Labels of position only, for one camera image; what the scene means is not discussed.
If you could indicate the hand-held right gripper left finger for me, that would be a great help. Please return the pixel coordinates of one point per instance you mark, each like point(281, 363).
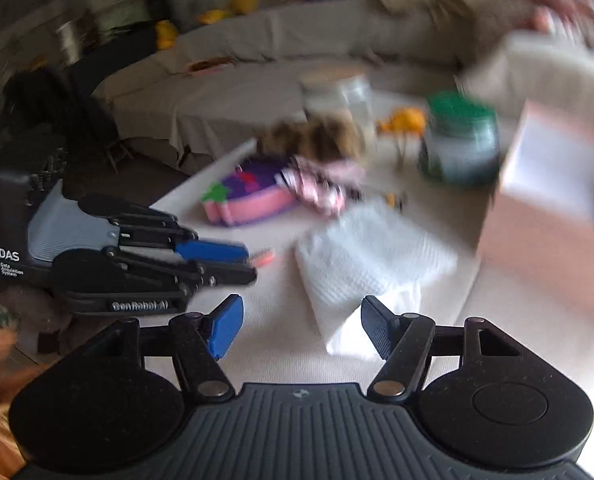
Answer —
point(227, 325)

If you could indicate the white paper towel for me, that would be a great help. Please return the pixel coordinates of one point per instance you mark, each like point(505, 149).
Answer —
point(372, 255)

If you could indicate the black chair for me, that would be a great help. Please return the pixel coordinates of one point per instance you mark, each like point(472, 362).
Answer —
point(52, 105)

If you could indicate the small yellow toy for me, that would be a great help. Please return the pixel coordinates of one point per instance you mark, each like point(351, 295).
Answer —
point(166, 35)

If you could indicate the clear jar with pale lid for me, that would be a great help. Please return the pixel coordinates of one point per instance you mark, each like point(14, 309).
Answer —
point(342, 95)

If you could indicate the pink cardboard box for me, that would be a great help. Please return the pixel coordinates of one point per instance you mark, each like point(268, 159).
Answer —
point(542, 200)

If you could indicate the grey sofa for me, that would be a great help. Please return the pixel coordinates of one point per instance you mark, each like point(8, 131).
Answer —
point(257, 60)

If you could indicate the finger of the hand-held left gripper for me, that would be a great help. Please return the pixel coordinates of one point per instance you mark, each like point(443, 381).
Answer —
point(227, 276)
point(212, 251)

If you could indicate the orange tassel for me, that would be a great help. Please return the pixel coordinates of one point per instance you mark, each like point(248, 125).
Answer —
point(404, 122)

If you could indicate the small pink object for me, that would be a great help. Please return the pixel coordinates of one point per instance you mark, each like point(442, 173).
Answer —
point(263, 258)

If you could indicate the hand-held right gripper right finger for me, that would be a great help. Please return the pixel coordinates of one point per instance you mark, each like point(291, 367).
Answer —
point(377, 325)

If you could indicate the leopard print fur cloth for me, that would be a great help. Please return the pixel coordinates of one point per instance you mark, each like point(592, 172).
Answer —
point(312, 137)

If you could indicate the pink fuzzy cloth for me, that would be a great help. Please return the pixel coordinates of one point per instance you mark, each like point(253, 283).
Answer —
point(322, 185)

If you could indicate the green lid jar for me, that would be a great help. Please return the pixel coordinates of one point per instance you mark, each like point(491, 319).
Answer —
point(459, 135)

